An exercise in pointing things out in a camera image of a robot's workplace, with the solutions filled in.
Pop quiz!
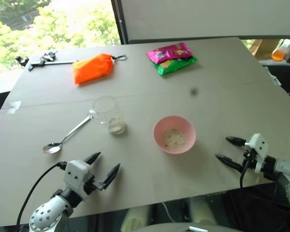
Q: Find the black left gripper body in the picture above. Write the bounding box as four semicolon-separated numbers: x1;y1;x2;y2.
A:
83;172;100;195

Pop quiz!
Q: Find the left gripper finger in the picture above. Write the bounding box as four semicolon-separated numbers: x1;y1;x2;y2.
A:
98;163;121;191
84;152;102;166

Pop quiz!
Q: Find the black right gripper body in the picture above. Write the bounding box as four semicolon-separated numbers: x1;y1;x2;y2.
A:
242;147;259;171

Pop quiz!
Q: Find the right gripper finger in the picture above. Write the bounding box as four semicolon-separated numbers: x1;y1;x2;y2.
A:
225;136;247;146
215;154;244;173

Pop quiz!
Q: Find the metal spoon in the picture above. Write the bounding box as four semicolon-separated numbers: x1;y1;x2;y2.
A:
42;115;94;155

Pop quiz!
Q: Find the pale rounded shape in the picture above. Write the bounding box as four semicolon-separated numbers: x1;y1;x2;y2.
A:
121;207;151;232
190;197;218;226

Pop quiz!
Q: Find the pink bowl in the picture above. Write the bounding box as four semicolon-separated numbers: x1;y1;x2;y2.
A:
153;115;197;155

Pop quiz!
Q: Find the white clip on table edge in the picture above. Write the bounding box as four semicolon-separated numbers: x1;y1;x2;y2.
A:
265;65;282;86

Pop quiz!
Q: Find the clear tape patch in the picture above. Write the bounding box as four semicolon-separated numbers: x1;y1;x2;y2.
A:
7;100;22;115

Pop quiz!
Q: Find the brown cardboard box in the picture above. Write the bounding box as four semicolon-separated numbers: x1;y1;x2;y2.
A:
249;39;285;59

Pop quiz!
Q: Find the bottle with orange liquid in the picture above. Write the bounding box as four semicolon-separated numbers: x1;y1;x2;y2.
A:
271;39;290;61

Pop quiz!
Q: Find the green snack packet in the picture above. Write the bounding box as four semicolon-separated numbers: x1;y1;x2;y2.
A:
151;56;199;76

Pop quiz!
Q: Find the black and silver clamp tool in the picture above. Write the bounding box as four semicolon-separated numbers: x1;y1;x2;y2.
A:
28;51;79;72

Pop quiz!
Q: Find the magenta snack packet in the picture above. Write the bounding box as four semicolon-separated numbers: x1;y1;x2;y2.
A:
145;42;192;64

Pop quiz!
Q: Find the white panel board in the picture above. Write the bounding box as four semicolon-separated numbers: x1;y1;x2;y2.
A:
120;0;290;44

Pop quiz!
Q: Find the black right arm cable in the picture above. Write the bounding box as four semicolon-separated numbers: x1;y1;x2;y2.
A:
239;150;255;189

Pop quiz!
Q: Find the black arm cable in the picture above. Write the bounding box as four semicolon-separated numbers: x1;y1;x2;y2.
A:
239;150;255;189
16;160;68;227

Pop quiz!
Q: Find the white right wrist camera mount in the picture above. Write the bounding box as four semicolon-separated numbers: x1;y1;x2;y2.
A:
245;133;269;174

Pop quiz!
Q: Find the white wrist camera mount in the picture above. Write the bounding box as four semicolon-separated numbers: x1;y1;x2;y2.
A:
63;159;90;194
245;133;269;174

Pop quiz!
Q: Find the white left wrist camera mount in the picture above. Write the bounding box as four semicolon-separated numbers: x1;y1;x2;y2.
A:
63;159;90;194

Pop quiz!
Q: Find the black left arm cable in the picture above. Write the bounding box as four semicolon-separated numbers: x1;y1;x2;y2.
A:
16;160;68;227

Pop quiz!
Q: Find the white cable under table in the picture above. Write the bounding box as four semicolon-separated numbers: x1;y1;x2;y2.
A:
159;202;176;223

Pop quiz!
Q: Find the orange drawstring bag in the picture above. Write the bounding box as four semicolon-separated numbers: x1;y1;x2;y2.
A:
72;53;128;85

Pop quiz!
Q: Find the dark window frame post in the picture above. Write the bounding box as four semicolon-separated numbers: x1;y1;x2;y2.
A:
110;0;129;45

